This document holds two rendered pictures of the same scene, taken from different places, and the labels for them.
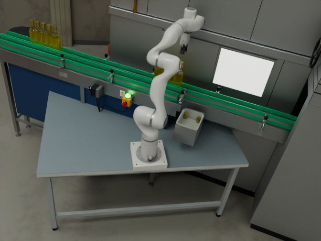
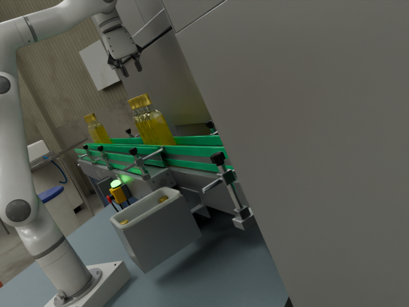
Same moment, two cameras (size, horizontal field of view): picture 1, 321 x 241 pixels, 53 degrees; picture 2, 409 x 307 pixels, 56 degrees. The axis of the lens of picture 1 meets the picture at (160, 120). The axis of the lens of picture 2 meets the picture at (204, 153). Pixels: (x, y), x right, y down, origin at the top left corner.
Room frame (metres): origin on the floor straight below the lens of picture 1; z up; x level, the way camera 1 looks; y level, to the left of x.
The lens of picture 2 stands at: (1.44, -1.34, 1.37)
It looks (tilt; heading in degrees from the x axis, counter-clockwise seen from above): 13 degrees down; 52
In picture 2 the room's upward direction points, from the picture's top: 24 degrees counter-clockwise
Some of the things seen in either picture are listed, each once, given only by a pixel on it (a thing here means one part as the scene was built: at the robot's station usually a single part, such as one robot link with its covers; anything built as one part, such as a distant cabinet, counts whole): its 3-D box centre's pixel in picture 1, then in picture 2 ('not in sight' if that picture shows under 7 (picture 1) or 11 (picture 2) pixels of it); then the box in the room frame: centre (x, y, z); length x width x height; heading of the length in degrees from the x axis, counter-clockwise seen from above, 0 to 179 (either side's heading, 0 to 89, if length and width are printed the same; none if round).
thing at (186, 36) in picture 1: (186, 37); (118, 42); (2.27, -0.09, 1.54); 0.10 x 0.07 x 0.11; 164
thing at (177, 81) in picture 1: (177, 81); (162, 135); (2.27, -0.09, 1.16); 0.06 x 0.06 x 0.21; 74
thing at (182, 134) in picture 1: (189, 125); (162, 223); (2.02, -0.23, 0.92); 0.27 x 0.17 x 0.15; 165
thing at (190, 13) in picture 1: (189, 17); (101, 3); (2.27, -0.10, 1.68); 0.09 x 0.08 x 0.13; 73
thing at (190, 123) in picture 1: (189, 122); (149, 215); (2.00, -0.23, 0.97); 0.22 x 0.17 x 0.09; 165
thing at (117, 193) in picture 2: (127, 101); (120, 194); (2.17, 0.29, 0.96); 0.07 x 0.07 x 0.07; 75
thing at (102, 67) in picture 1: (84, 63); (110, 151); (2.43, 0.71, 1.10); 1.75 x 0.01 x 0.08; 75
